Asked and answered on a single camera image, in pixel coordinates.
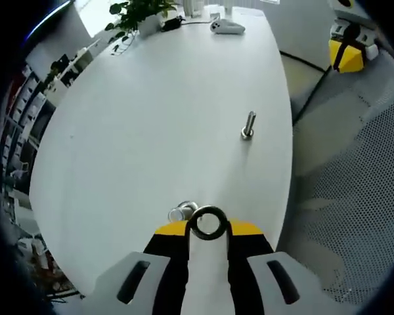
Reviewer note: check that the green potted plant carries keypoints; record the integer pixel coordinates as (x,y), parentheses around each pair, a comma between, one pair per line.
(134,13)

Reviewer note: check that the white plant pot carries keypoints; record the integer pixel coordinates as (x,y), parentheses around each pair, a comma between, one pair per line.
(150,25)

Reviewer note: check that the large steel washer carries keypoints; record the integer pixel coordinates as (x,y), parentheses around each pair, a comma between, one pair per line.
(208,209)

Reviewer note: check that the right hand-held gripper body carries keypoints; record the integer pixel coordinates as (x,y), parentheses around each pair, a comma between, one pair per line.
(351,10)

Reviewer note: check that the large threaded steel stud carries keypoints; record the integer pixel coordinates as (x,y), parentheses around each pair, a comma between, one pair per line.
(177,213)

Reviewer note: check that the white handheld controller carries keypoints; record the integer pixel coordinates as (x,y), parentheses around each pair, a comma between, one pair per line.
(226,27)

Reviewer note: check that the white office desk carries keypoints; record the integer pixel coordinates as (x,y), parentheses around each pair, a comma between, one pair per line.
(72,65)

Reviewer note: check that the white storage shelving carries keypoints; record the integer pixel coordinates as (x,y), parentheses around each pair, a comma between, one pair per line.
(23,108)

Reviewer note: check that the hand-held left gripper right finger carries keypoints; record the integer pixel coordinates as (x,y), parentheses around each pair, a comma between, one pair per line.
(249,249)

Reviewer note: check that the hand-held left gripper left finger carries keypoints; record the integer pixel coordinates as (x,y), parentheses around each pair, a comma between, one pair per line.
(167,249)

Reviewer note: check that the grey mesh office chair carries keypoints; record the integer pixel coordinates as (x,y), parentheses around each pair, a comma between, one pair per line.
(364,180)

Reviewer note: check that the small threaded steel stud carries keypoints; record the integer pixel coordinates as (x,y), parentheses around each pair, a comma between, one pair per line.
(250,119)

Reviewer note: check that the curved ceiling light strip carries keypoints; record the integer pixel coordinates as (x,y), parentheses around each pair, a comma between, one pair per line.
(49,15)

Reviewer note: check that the black power adapter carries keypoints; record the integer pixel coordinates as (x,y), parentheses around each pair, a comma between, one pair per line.
(172,23)

